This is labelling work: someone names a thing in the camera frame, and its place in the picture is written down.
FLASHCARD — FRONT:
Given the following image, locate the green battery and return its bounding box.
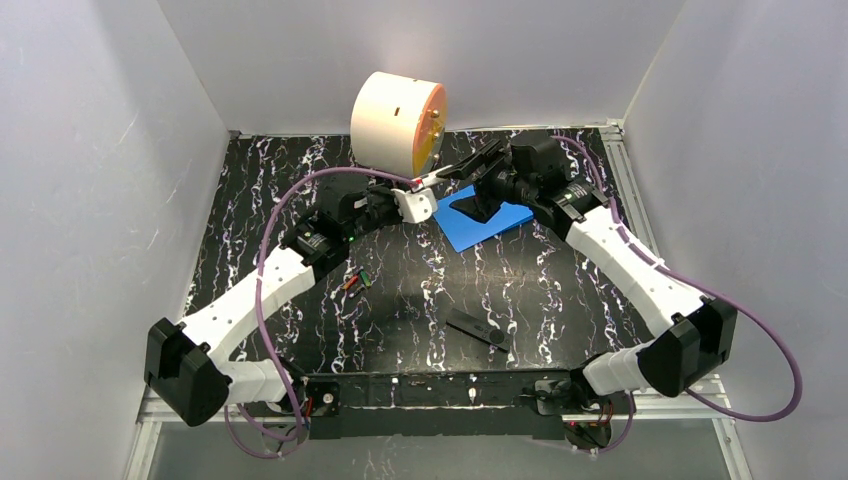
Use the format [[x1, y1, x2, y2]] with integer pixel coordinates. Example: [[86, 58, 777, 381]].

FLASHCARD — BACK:
[[359, 271, 372, 288]]

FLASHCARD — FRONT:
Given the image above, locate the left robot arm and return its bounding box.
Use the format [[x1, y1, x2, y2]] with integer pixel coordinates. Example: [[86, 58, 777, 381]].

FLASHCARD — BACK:
[[143, 182, 437, 427]]

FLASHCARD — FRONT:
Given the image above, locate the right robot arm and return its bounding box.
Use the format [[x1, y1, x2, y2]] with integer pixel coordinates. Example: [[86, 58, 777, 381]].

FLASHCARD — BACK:
[[436, 132, 738, 397]]

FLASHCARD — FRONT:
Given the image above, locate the black remote control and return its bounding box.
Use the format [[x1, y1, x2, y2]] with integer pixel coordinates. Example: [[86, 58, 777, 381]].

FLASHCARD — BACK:
[[446, 309, 512, 352]]

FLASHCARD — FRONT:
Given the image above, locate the blue foam pad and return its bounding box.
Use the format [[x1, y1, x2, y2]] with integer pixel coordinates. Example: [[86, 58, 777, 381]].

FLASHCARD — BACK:
[[433, 186, 533, 253]]

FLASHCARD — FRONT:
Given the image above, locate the white cylinder orange face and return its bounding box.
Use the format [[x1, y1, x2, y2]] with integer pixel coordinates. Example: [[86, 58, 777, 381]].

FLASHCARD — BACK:
[[350, 71, 448, 178]]

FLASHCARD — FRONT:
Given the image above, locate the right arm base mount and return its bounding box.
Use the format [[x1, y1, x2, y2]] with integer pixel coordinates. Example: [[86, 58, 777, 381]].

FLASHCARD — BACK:
[[532, 379, 584, 416]]

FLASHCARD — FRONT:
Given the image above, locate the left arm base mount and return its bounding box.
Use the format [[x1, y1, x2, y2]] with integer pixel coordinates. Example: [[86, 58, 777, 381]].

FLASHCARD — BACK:
[[300, 379, 341, 419]]

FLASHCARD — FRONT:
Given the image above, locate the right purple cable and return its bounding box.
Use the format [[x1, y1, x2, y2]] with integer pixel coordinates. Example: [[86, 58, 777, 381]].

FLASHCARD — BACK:
[[553, 134, 804, 424]]

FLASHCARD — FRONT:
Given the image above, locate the purple cable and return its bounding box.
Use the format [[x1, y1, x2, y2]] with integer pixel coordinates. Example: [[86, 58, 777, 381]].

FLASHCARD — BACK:
[[553, 134, 804, 424], [223, 165, 425, 460]]

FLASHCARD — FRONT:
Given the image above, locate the aluminium frame rail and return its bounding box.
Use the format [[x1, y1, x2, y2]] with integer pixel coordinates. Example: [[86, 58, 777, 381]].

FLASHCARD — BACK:
[[599, 119, 752, 480]]

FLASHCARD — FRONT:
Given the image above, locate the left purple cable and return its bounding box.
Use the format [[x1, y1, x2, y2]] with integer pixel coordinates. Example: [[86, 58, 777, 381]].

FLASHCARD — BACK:
[[223, 165, 425, 460]]

